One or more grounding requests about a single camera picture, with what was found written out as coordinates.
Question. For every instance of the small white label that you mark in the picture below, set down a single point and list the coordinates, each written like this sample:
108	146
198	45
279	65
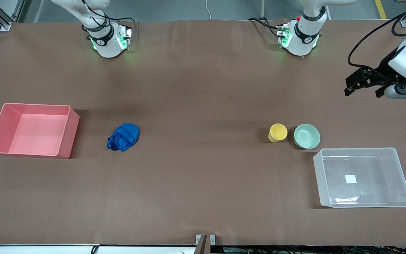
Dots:
351	179

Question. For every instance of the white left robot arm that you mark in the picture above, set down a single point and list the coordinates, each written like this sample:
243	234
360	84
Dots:
303	42

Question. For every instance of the thin grey metal pole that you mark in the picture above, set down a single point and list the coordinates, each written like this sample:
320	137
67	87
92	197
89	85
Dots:
262	8

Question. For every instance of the metal table edge bracket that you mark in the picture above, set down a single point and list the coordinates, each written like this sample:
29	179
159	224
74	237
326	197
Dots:
204	243

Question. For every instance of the blue cloth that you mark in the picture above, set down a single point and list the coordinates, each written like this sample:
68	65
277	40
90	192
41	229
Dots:
125	135

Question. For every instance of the clear plastic box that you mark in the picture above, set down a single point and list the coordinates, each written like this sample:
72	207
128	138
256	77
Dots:
365	194

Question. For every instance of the aluminium frame profile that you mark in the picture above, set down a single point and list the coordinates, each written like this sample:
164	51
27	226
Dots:
5	25

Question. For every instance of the light green bowl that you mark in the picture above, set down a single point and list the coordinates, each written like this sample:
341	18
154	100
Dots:
307	136

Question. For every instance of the pink plastic box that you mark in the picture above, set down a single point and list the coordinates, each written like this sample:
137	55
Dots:
44	141

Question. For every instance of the yellow plastic cup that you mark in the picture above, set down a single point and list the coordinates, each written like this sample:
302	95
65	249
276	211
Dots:
277	133

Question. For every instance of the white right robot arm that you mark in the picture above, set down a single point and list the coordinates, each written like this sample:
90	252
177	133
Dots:
108	46

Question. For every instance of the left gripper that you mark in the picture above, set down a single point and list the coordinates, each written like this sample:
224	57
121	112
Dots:
381	72

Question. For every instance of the white table edge rail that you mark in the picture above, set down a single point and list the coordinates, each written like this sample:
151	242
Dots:
48	249

